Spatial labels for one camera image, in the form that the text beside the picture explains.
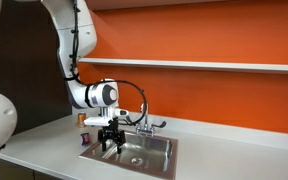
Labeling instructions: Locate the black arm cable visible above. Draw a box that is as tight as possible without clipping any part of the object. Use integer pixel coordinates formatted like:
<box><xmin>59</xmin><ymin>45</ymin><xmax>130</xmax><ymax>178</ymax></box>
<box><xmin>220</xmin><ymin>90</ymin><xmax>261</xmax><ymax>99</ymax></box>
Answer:
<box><xmin>63</xmin><ymin>0</ymin><xmax>148</xmax><ymax>127</ymax></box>

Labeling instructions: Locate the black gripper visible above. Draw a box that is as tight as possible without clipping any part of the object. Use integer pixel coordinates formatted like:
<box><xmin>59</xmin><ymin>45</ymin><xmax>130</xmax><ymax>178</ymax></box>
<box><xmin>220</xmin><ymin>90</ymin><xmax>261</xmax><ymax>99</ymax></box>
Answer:
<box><xmin>97</xmin><ymin>117</ymin><xmax>127</xmax><ymax>154</ymax></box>

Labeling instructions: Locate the white wall shelf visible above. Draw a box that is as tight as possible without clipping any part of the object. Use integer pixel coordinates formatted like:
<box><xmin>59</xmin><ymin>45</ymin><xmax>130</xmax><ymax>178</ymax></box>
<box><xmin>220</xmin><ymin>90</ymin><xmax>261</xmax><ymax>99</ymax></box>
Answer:
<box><xmin>78</xmin><ymin>57</ymin><xmax>288</xmax><ymax>75</ymax></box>

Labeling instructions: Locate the chrome faucet with black handles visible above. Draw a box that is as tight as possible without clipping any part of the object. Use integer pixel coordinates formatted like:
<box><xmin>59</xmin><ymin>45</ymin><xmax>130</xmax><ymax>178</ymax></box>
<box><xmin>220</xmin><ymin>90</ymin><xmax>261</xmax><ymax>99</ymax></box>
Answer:
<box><xmin>125</xmin><ymin>103</ymin><xmax>168</xmax><ymax>137</ymax></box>

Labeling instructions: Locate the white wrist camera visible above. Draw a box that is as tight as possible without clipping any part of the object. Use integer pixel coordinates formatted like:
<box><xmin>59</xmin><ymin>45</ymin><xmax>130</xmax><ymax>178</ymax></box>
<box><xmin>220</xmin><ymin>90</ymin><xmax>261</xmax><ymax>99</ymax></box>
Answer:
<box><xmin>83</xmin><ymin>115</ymin><xmax>114</xmax><ymax>127</ymax></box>

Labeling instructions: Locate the purple chocolate bar wrapper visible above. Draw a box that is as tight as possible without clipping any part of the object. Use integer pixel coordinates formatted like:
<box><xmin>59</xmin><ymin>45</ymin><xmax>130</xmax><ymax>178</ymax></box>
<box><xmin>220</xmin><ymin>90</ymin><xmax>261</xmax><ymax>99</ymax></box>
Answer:
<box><xmin>80</xmin><ymin>132</ymin><xmax>92</xmax><ymax>147</ymax></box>

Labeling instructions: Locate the dark base cabinet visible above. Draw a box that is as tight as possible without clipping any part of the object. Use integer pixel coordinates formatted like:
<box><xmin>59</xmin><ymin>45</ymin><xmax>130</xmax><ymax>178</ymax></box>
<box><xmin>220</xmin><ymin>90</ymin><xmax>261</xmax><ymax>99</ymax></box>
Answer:
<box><xmin>0</xmin><ymin>158</ymin><xmax>57</xmax><ymax>180</ymax></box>

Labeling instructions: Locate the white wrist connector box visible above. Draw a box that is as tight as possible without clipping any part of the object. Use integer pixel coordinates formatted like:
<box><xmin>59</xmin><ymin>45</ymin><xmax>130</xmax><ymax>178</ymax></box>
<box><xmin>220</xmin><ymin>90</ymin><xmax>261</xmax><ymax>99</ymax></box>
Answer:
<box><xmin>113</xmin><ymin>108</ymin><xmax>130</xmax><ymax>118</ymax></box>

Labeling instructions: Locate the round sink drain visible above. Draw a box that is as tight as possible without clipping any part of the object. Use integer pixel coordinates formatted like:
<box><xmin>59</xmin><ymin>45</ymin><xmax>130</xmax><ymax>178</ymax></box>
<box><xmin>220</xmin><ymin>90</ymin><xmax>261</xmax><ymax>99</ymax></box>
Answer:
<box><xmin>131</xmin><ymin>157</ymin><xmax>144</xmax><ymax>166</ymax></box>

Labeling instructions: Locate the stainless steel sink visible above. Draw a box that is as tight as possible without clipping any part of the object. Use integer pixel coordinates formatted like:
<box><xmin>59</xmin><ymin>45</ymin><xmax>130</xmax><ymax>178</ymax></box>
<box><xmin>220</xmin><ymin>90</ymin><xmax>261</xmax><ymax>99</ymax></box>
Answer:
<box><xmin>78</xmin><ymin>128</ymin><xmax>179</xmax><ymax>180</ymax></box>

